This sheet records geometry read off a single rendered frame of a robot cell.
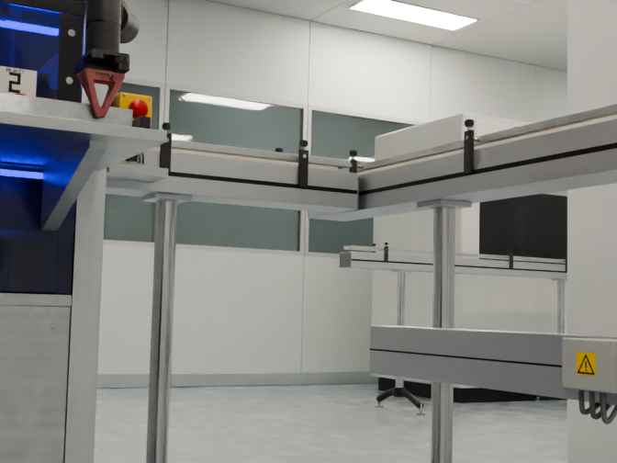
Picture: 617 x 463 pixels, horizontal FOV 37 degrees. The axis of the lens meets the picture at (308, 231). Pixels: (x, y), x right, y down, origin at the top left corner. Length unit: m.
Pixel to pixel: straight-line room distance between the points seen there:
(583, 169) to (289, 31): 5.98
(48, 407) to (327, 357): 5.66
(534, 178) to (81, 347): 0.97
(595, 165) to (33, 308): 1.11
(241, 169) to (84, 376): 0.62
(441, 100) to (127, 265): 3.21
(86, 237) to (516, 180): 0.88
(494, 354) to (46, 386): 0.91
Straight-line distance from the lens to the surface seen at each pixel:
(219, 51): 7.29
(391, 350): 2.25
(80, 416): 1.95
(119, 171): 1.97
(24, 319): 1.91
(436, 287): 2.14
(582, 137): 1.77
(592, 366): 1.69
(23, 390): 1.92
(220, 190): 2.17
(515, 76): 8.90
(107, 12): 1.59
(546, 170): 1.83
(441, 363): 2.10
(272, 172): 2.23
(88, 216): 1.94
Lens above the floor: 0.58
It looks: 5 degrees up
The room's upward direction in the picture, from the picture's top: 1 degrees clockwise
